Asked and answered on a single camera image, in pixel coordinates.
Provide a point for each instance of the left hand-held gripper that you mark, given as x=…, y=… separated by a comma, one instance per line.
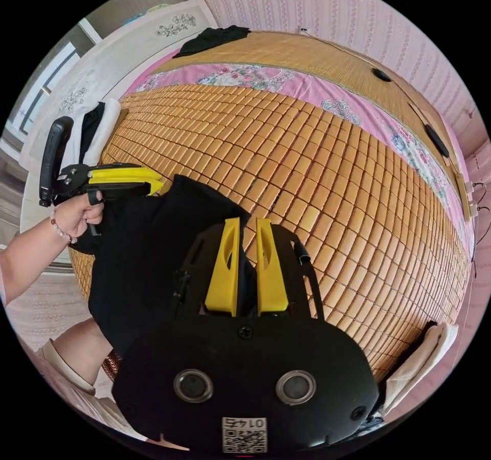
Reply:
x=74, y=181

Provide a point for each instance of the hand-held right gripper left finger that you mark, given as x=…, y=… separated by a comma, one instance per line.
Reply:
x=224, y=272

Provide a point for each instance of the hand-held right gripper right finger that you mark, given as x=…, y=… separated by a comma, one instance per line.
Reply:
x=270, y=272

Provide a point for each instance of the black long sleeve shirt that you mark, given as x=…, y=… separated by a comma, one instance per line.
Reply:
x=145, y=245

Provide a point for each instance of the person's left forearm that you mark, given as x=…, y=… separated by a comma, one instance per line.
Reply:
x=30, y=254

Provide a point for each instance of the person's left hand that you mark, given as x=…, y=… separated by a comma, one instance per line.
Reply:
x=78, y=216

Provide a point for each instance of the pile of clothes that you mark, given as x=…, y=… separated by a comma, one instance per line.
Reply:
x=418, y=364
x=94, y=134

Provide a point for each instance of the bed with woven mat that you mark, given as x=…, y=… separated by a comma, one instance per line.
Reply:
x=307, y=160

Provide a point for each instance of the window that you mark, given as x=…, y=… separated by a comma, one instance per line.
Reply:
x=44, y=84

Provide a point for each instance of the black garment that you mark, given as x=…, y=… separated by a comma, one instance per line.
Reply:
x=209, y=39

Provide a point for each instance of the person's body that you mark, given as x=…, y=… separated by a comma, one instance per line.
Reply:
x=80, y=352

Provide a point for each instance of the black flat oval pad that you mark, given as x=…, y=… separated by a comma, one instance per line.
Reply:
x=437, y=140
x=381, y=74

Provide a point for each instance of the white wall socket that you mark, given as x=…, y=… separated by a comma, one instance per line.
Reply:
x=305, y=29

